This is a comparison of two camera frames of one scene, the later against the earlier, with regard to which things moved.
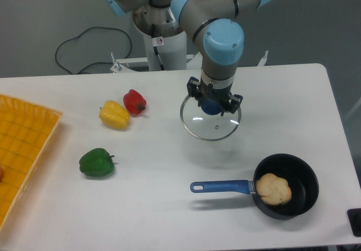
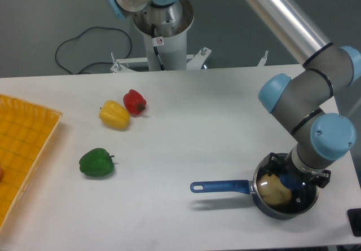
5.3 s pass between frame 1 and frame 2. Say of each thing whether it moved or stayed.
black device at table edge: stayed
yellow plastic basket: stayed
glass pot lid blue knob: moved
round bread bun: stayed
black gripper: moved
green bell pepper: stayed
